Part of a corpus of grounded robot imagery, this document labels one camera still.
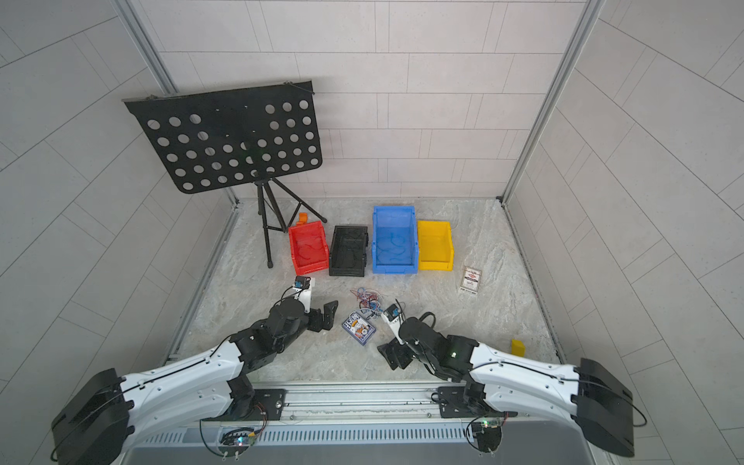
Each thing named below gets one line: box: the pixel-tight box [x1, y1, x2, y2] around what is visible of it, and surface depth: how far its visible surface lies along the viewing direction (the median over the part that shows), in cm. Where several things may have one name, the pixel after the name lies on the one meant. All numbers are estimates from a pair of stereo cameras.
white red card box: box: [459, 265, 483, 295], surface depth 95 cm
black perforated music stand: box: [122, 80, 329, 269], surface depth 74 cm
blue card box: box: [341, 311, 376, 346], surface depth 84 cm
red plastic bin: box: [288, 220, 330, 276], surface depth 100 cm
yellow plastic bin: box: [417, 220, 455, 272], surface depth 101 cm
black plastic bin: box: [329, 225, 370, 278], surface depth 104 cm
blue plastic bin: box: [372, 205, 419, 275], surface depth 105 cm
